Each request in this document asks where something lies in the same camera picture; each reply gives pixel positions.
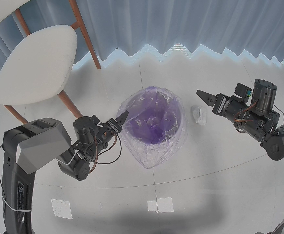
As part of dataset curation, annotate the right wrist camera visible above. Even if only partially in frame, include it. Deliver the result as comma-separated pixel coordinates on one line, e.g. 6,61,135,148
234,83,252,102

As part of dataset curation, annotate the white padded wooden chair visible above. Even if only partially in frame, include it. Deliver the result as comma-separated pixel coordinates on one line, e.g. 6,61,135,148
0,0,101,124

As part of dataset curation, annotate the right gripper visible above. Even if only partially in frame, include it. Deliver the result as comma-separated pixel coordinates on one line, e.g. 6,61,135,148
197,89,254,123

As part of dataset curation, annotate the purple plastic bag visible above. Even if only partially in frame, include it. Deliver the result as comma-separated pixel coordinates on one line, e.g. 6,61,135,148
117,86,189,169

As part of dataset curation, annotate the pale blue curtain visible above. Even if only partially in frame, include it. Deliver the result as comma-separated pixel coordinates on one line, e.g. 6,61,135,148
0,0,284,88

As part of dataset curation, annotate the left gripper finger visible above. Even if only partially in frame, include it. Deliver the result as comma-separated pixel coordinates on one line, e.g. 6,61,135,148
116,110,130,128

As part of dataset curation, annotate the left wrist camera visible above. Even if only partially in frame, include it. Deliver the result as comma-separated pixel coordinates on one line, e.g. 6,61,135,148
89,115,101,136

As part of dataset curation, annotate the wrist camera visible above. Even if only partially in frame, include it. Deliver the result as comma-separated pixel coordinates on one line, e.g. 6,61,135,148
234,83,252,102
89,115,101,136

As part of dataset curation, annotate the crumpled white paper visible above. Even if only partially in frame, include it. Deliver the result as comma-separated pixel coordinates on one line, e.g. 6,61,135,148
191,105,207,126

